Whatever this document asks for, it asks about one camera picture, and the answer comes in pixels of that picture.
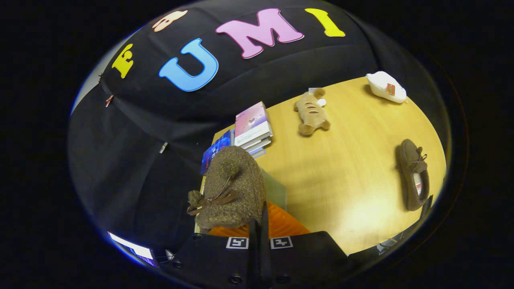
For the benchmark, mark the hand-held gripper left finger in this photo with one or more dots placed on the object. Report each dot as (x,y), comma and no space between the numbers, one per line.
(217,261)

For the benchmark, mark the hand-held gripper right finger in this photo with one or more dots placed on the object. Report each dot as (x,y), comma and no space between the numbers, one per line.
(305,261)

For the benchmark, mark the green fabric storage box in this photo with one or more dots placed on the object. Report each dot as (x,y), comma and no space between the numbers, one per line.
(276,192)

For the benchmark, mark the brown furry slipper shoe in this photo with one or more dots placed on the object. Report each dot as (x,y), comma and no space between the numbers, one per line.
(413,174)
(237,180)

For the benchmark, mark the lit screen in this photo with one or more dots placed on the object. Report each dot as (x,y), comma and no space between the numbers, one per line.
(132,249)

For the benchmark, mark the blue book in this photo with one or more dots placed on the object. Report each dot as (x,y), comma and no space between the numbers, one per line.
(215,152)

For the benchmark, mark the stack of white books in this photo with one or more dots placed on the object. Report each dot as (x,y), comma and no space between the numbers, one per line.
(259,146)

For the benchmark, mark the silver backdrop clip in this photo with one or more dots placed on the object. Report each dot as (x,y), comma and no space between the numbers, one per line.
(163,147)

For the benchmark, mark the pink book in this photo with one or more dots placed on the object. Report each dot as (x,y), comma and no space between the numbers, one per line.
(252,122)

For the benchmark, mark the brown plush toy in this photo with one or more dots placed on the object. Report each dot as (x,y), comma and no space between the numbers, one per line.
(311,112)

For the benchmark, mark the white plush toy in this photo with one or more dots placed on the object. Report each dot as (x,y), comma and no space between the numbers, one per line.
(386,87)

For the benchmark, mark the copper backdrop clip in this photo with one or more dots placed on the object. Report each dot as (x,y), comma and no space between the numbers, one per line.
(108,100)

